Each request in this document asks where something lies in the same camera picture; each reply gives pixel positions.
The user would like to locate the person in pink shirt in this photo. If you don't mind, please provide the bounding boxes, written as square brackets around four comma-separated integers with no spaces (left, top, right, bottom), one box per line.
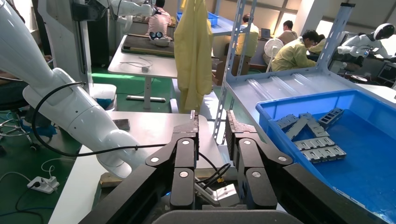
[144,0,173,36]

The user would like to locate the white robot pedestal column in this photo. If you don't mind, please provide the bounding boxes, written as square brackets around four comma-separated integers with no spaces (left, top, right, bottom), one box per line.
[37,0,118,112]

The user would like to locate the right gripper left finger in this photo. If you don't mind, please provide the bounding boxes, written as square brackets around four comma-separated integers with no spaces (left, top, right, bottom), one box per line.
[144,110,200,211]

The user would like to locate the dark slotted metal part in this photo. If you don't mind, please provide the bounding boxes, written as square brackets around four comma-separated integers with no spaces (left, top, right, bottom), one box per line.
[318,107,345,130]

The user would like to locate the bending person in yellow jacket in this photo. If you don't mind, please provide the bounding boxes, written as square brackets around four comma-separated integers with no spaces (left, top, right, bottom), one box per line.
[270,30,319,72]

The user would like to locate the white power strip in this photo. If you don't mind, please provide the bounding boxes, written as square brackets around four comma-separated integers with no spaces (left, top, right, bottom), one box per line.
[26,175,60,195]

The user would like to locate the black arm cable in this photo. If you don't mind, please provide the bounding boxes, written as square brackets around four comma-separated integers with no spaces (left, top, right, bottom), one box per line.
[32,81,232,190]

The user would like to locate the brown cardboard boxes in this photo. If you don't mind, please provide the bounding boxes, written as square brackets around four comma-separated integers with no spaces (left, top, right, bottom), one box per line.
[212,43,268,85]

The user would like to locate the black tray with wood edge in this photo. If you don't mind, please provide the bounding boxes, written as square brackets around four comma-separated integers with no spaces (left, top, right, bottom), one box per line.
[121,34,176,58]

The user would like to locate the white standing fan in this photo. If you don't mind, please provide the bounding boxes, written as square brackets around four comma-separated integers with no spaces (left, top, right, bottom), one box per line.
[263,38,284,73]

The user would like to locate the standing person in beige top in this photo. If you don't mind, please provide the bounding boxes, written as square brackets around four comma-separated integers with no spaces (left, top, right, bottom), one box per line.
[276,20,298,45]

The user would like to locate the black stool with casters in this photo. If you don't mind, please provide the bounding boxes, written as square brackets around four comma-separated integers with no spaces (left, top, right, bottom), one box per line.
[0,78,41,152]

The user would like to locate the white device with blue lights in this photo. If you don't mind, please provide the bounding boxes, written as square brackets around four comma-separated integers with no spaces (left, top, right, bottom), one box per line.
[149,31,173,47]

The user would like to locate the dark smartphone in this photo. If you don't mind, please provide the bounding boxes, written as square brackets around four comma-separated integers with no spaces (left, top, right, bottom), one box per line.
[113,119,131,131]

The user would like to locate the dark-haired person in yellow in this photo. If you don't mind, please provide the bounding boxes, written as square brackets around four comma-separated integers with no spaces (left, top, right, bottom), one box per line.
[309,33,327,56]

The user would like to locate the blue plastic bin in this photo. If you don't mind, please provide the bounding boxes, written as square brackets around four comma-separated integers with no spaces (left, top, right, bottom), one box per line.
[255,89,396,224]

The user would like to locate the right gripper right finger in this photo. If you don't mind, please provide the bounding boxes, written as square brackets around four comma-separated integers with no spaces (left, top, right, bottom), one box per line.
[225,110,294,211]

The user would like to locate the flat grey metal strip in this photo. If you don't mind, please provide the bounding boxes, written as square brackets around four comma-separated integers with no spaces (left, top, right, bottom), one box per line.
[284,117,310,141]

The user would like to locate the white humanoid robot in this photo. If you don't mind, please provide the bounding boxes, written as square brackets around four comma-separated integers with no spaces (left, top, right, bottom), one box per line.
[336,23,396,63]

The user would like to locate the small blue background bin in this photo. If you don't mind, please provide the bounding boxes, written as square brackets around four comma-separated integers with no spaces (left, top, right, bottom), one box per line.
[176,11,219,26]

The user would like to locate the hanging yellow coat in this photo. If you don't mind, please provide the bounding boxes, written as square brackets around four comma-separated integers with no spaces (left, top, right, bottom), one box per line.
[173,0,214,114]

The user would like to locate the white floor cable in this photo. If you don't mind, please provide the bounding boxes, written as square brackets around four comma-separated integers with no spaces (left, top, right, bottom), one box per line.
[0,158,76,186]

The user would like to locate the white background table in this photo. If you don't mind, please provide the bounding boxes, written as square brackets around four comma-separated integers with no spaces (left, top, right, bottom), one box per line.
[107,33,178,113]

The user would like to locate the grey stamped metal bracket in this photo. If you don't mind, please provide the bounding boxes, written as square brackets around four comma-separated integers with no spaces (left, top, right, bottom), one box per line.
[275,113,299,131]
[293,136,337,152]
[300,144,347,164]
[297,112,331,139]

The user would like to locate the white cable with adapter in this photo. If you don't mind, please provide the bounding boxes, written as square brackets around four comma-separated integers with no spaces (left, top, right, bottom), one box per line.
[119,56,154,74]

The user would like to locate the dark computer monitor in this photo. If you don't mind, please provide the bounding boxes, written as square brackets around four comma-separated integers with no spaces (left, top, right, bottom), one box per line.
[377,63,396,83]

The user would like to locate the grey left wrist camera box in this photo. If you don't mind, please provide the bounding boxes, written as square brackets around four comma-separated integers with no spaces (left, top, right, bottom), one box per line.
[194,177,240,208]

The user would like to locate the person in yellow vest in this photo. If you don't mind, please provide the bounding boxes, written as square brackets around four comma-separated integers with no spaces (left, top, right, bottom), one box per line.
[235,13,260,58]

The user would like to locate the white side desk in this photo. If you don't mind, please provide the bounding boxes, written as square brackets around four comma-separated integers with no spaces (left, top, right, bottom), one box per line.
[48,111,226,224]

